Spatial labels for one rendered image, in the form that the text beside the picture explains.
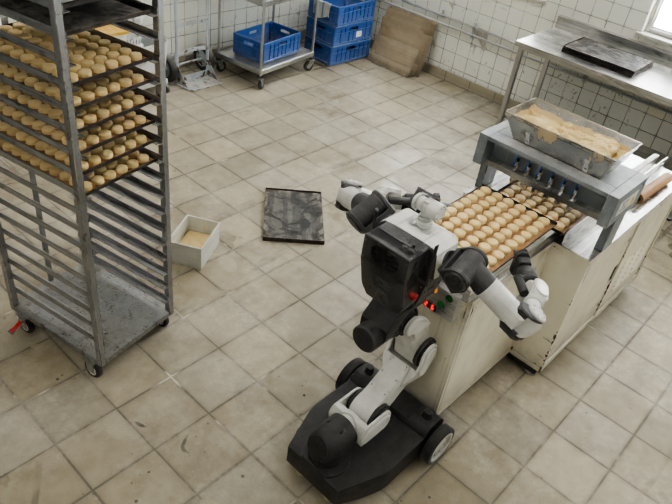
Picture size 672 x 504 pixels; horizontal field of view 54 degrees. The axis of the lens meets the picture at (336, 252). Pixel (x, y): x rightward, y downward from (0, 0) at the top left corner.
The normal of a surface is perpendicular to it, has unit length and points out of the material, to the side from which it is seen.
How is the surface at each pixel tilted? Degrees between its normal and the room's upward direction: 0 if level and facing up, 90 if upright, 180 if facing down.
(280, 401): 0
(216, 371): 0
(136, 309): 0
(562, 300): 90
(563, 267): 90
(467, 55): 90
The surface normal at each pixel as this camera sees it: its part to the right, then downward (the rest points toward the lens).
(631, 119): -0.68, 0.37
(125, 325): 0.12, -0.79
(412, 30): -0.59, 0.10
